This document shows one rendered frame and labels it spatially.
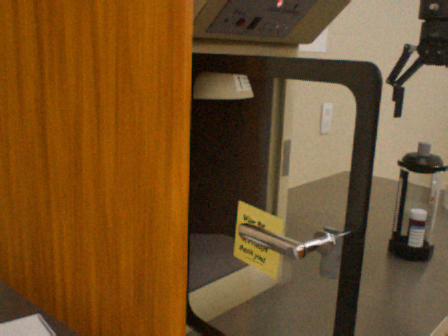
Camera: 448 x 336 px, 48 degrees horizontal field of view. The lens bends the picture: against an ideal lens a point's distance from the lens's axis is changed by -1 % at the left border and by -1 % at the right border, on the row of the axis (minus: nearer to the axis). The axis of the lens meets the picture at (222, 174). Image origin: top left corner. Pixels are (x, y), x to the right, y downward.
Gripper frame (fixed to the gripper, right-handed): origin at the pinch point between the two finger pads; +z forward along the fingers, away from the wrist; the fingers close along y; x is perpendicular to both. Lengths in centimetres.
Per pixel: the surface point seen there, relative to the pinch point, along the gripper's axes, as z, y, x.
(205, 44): -13, -13, -59
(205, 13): -17, -8, -65
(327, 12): -19.1, -5.7, -38.5
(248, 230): 6, 7, -74
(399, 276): 33.0, 3.7, -14.4
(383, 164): 38, -55, 114
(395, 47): -17, -55, 113
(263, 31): -15, -9, -51
